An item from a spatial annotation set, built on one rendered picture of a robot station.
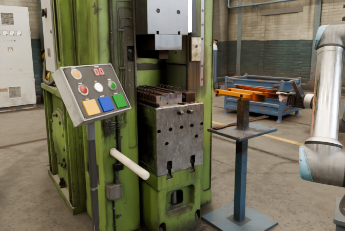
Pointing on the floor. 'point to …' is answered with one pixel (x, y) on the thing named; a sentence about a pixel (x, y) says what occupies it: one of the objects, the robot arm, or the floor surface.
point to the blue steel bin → (271, 83)
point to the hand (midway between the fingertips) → (278, 92)
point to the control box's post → (93, 175)
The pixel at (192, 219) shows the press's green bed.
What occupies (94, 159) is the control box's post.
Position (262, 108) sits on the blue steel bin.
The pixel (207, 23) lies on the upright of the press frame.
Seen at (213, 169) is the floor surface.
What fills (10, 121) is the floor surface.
